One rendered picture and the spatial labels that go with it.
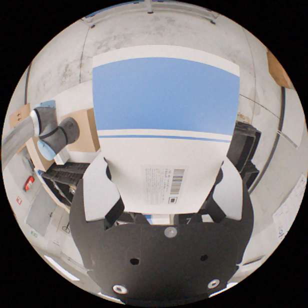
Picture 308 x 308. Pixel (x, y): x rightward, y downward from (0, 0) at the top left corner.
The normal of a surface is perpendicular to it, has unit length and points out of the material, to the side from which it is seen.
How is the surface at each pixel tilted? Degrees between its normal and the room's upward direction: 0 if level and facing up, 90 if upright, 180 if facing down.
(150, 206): 0
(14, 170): 90
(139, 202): 0
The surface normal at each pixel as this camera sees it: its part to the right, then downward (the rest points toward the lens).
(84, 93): -0.04, 0.54
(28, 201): 1.00, 0.04
